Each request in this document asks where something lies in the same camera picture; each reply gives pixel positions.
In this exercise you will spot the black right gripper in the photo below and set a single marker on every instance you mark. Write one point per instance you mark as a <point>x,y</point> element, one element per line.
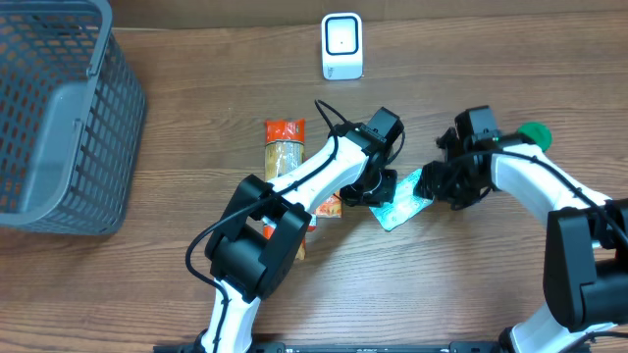
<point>429,181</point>

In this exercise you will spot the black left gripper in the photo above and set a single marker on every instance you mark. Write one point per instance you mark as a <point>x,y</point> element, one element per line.
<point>373,194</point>

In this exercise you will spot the teal snack pouch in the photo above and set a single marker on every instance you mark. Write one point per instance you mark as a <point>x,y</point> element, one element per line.
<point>405,204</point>

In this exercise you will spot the orange tissue packet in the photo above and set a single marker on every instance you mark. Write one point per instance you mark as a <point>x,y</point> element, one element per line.
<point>331,208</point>

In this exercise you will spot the green lidded jar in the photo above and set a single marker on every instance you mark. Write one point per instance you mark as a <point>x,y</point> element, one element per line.
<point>539,133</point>

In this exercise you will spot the red snack package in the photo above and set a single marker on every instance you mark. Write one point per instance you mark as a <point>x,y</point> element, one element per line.
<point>284,148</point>

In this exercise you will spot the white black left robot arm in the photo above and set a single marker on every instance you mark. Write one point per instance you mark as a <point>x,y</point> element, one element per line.
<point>253,246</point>

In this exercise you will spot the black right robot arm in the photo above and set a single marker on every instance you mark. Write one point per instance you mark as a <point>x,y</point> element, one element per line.
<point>585,261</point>

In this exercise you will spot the white barcode scanner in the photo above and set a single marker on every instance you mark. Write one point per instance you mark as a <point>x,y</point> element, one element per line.
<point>342,46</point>

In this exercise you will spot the grey plastic mesh basket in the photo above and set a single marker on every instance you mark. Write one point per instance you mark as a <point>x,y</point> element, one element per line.
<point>72,117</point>

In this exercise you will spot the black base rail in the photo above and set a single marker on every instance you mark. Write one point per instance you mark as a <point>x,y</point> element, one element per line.
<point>453,347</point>

